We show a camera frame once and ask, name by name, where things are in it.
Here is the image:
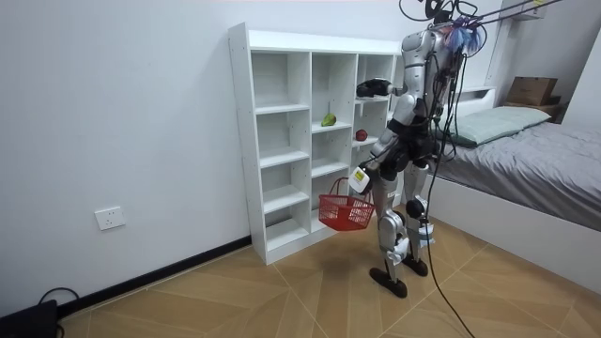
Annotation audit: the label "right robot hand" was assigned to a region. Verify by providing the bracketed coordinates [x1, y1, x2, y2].
[355, 78, 395, 99]

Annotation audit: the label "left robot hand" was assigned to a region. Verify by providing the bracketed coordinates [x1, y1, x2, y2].
[347, 165, 376, 195]

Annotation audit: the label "red plastic basket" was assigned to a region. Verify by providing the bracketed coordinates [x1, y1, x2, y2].
[317, 177, 377, 232]

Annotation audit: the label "robot legs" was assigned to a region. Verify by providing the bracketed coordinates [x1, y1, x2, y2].
[368, 158, 438, 300]

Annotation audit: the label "robot body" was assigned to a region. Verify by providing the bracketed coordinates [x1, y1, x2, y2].
[397, 0, 470, 171]

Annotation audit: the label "white cubby shelf unit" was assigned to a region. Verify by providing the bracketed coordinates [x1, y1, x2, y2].
[227, 22, 406, 267]

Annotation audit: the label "grey-green pillow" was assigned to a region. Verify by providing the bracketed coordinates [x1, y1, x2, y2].
[436, 105, 553, 149]

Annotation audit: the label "cardboard box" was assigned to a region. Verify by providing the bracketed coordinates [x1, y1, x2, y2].
[505, 76, 560, 107]

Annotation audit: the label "grey bed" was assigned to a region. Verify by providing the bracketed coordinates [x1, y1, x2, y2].
[421, 85, 601, 296]

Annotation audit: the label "brown wooden nightstand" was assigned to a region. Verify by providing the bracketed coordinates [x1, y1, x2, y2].
[503, 95, 568, 124]

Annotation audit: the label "black box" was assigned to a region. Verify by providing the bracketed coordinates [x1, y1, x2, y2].
[0, 300, 60, 338]

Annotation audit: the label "black floor cable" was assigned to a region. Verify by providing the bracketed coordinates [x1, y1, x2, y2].
[421, 54, 478, 338]

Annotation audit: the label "cable bundle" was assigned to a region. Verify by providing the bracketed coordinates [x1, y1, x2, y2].
[398, 0, 564, 56]

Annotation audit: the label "white wall shelf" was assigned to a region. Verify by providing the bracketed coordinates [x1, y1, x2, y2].
[499, 0, 548, 23]

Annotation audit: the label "white wall socket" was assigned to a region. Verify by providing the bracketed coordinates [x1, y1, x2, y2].
[93, 206, 127, 232]

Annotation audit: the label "thin black cable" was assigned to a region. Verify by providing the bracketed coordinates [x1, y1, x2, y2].
[37, 286, 82, 338]

